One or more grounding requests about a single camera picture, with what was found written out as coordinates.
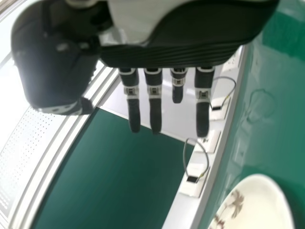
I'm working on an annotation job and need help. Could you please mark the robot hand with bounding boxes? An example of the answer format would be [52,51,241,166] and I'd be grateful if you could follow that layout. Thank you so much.
[10,0,281,138]

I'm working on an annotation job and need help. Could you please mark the plate with brown leaf pattern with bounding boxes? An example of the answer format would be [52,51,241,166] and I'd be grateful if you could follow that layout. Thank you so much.
[209,173,291,229]

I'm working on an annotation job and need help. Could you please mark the white socket strip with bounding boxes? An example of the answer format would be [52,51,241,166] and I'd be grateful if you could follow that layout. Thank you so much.
[178,45,247,229]

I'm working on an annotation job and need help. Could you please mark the grey cable with yellow tip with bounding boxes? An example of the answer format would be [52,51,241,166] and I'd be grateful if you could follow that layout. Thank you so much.
[209,76,237,110]
[183,137,210,179]

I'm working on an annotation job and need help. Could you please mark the white perforated cable duct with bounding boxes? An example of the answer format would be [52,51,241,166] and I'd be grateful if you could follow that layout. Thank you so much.
[0,104,66,215]

